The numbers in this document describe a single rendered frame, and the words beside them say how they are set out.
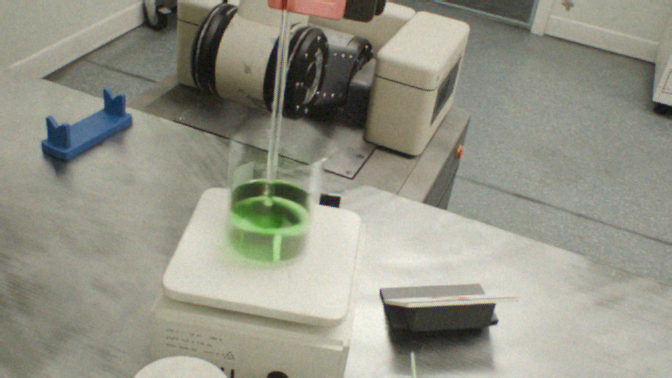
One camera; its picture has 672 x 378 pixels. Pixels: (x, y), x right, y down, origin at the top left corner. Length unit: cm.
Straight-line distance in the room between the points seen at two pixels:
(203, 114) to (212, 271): 114
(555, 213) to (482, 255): 154
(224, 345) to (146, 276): 15
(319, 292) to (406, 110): 106
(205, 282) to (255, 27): 90
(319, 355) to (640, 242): 181
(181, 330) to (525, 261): 34
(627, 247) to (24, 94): 170
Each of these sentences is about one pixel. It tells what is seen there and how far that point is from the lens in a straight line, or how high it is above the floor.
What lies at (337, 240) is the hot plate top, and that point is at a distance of 53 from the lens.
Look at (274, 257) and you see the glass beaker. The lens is 50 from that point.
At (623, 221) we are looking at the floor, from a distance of 231.
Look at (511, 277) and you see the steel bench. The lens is 69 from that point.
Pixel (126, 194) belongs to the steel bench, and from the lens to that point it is 72.
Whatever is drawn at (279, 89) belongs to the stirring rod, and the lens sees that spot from 48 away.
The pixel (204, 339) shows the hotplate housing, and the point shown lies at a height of 80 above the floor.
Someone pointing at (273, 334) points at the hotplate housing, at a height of 82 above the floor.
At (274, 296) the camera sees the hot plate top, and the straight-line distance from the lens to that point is 48.
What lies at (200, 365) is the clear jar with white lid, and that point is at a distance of 45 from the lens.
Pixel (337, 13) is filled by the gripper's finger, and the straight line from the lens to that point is 51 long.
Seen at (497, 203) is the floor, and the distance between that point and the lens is 220.
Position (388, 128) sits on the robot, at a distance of 156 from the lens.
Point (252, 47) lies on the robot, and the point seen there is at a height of 63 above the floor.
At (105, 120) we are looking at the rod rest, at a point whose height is 76.
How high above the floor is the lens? 116
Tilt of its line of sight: 34 degrees down
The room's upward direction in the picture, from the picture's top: 9 degrees clockwise
